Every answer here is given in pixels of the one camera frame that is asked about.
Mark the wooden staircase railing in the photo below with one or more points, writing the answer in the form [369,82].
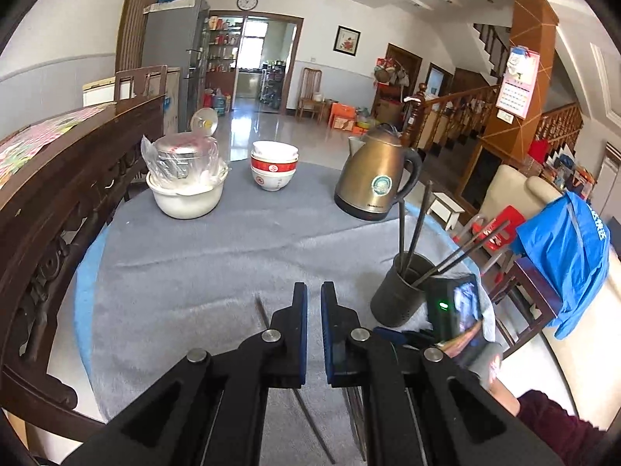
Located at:
[461,107]

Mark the orange cardboard box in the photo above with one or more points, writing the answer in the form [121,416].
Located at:
[342,116]

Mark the round wall clock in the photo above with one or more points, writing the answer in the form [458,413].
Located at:
[247,1]

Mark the grey refrigerator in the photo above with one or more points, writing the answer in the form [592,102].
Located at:
[170,48]

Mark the shelf with bottles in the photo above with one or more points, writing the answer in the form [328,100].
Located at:
[223,43]

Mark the blue water jug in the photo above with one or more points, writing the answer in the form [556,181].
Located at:
[220,104]

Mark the small white stool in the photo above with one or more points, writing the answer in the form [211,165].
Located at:
[444,206]

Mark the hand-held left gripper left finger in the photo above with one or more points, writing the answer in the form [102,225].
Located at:
[302,340]

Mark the pile of dark chopsticks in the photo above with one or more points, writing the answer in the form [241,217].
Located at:
[356,422]

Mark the floral printed table cover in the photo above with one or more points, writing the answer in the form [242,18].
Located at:
[48,141]

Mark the small round white fan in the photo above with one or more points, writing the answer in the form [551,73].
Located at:
[203,121]

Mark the carved dark wooden bench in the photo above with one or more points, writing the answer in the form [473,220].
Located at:
[58,213]

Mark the tall back wooden chair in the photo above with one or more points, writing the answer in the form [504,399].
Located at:
[309,87]

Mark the pink wall calendar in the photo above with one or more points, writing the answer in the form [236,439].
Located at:
[516,87]

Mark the bronze electric kettle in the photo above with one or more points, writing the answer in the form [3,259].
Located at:
[368,174]

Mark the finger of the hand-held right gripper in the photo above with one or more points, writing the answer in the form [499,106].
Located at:
[388,336]

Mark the dark wooden chopstick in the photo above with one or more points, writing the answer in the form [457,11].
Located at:
[473,251]
[262,310]
[421,223]

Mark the framed wall picture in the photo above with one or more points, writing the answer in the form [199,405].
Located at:
[347,40]

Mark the dark metal utensil holder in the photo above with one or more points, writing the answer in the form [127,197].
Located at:
[393,301]

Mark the cream sofa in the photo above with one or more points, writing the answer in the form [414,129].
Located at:
[514,189]

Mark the person's right hand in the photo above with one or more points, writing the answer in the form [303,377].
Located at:
[480,359]

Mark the dark wooden stool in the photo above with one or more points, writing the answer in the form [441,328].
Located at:
[533,276]

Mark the white chest freezer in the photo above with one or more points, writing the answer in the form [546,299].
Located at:
[97,92]

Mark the grey tablecloth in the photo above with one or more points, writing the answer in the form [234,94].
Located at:
[194,276]

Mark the blue jacket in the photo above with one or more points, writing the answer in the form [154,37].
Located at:
[563,252]

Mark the red child chair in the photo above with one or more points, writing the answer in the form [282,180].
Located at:
[499,218]

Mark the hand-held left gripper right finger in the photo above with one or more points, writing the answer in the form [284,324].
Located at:
[327,340]

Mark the white plastic basin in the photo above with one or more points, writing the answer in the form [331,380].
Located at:
[187,201]

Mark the brown wooden chair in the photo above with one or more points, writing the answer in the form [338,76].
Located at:
[140,82]

